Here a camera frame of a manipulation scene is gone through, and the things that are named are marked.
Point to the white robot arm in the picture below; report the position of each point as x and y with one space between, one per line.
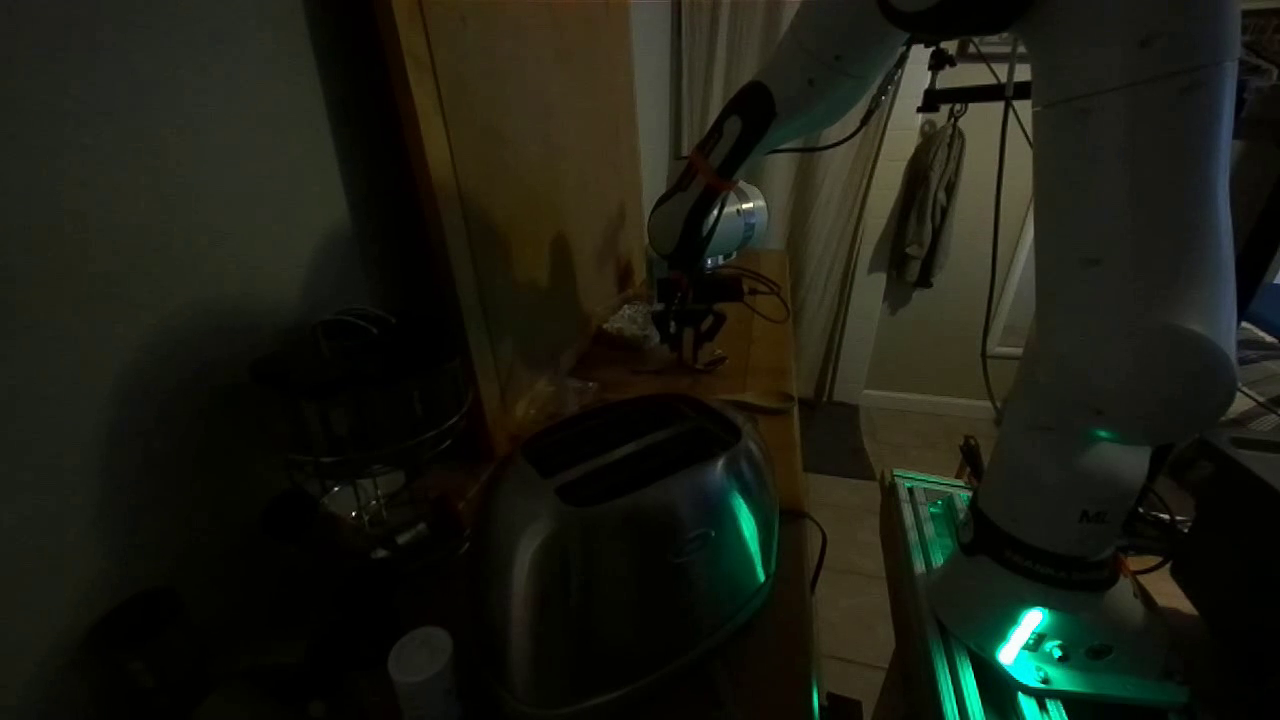
1134 265

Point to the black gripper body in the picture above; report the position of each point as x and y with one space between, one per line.
697 288

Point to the wooden back panel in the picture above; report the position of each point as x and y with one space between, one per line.
535 175

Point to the hanging grey cloth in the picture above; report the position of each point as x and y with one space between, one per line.
925 213

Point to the aluminium frame rail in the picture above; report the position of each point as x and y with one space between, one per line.
935 513

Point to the steel toaster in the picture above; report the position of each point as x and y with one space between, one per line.
627 560

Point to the light curtain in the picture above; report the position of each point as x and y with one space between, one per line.
833 265

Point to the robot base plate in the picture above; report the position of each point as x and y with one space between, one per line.
1055 634

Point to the white bumpy tray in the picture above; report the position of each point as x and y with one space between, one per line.
629 322

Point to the black overhead bracket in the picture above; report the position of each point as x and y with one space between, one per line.
974 98

